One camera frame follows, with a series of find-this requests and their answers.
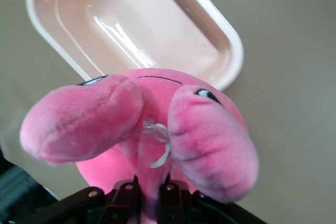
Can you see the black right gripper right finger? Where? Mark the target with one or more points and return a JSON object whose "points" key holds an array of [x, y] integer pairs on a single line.
{"points": [[183, 208]]}

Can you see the pink plush toy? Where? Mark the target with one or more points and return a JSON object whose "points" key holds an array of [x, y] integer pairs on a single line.
{"points": [[147, 119]]}

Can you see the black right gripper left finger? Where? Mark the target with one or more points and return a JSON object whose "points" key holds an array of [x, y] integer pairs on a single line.
{"points": [[113, 205]]}

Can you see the pink translucent plastic box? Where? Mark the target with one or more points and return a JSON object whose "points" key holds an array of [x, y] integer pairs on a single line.
{"points": [[131, 11]]}

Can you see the brown table mat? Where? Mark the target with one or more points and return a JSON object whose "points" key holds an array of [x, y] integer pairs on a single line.
{"points": [[288, 51]]}

